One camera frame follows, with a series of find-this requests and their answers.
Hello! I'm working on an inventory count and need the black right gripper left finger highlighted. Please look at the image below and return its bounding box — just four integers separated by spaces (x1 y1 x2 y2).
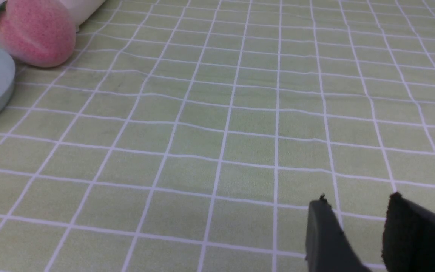
305 194 370 272

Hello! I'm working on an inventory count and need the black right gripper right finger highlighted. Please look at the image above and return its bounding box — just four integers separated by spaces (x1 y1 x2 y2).
381 192 435 272

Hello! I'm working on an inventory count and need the green checkered tablecloth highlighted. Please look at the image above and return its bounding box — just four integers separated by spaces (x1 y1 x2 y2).
0 0 435 272

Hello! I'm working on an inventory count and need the white two-slot toaster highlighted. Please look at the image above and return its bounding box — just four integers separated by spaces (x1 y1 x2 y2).
0 0 105 32

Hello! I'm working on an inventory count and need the pink peach toy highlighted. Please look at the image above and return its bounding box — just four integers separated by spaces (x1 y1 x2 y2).
0 0 76 68

